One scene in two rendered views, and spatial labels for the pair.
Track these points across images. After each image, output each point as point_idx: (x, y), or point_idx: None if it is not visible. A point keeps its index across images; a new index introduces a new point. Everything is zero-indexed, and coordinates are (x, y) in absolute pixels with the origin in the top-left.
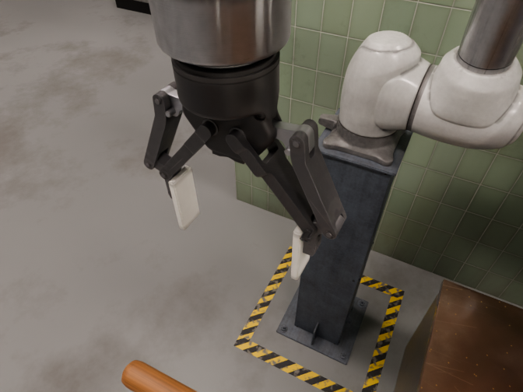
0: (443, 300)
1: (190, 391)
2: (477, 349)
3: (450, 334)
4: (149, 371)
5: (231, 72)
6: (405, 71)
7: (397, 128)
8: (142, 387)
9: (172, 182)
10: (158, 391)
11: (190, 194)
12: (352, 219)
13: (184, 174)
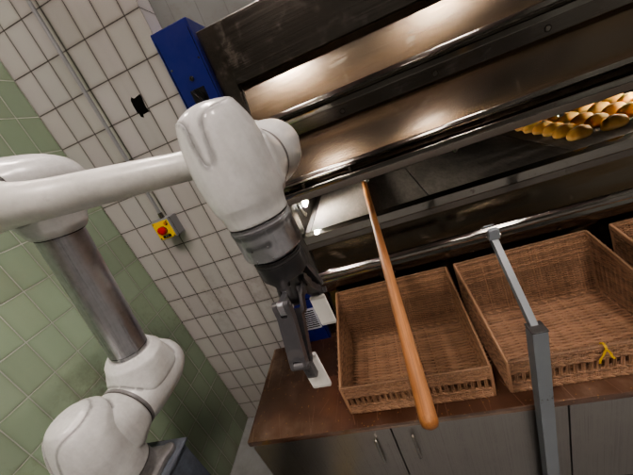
0: (264, 437)
1: (412, 379)
2: (293, 409)
3: (287, 426)
4: (419, 405)
5: None
6: (110, 404)
7: (149, 429)
8: (430, 402)
9: (314, 352)
10: (424, 391)
11: None
12: None
13: None
